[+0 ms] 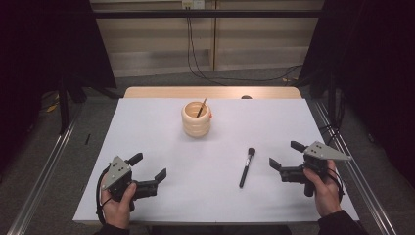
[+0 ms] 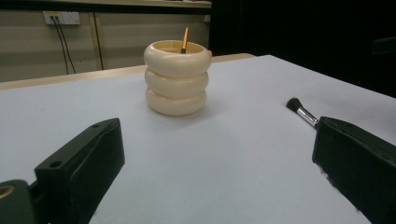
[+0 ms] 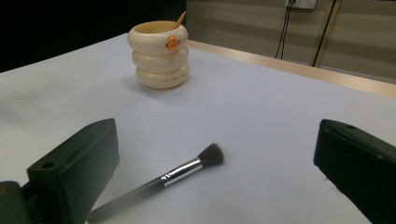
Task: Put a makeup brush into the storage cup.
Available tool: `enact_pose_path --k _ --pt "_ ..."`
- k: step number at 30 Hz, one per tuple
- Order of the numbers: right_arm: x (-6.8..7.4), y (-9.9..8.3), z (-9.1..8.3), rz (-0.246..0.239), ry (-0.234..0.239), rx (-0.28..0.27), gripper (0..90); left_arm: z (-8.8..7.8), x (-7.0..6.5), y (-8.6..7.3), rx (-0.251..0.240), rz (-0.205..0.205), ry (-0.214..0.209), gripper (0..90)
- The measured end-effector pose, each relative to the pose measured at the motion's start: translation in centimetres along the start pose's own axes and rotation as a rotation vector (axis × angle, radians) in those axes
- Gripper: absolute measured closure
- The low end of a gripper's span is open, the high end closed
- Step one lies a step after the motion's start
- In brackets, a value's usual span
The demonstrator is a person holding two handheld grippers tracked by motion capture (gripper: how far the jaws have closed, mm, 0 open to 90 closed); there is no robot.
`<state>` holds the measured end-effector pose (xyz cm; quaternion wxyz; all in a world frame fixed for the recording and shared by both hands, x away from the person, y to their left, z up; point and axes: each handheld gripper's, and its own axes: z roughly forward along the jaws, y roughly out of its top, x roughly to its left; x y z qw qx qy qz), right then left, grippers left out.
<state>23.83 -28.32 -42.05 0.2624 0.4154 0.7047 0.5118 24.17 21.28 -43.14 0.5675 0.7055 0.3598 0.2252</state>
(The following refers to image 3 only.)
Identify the wooden table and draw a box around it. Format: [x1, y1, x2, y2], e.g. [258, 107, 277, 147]
[186, 39, 396, 100]

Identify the white wall outlet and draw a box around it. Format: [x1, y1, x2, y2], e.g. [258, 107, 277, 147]
[284, 0, 318, 10]

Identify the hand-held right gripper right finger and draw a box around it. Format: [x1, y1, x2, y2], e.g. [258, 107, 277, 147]
[313, 119, 396, 224]

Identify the black wall cable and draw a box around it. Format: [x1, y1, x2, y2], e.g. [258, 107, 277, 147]
[275, 1, 290, 60]
[280, 0, 296, 61]

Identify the black makeup brush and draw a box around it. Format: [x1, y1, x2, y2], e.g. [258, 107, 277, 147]
[86, 142, 225, 224]

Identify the cream ringed cup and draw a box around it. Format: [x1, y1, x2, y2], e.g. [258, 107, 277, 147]
[127, 20, 191, 91]

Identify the black pencil with orange end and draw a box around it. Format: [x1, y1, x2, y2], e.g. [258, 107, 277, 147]
[170, 10, 188, 32]

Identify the black curtain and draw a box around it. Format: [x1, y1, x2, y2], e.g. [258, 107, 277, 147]
[0, 0, 188, 74]

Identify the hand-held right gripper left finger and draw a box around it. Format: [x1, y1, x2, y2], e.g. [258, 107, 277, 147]
[25, 118, 121, 224]

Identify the white table cover sheet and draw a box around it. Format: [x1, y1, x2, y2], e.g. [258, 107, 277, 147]
[0, 33, 396, 224]

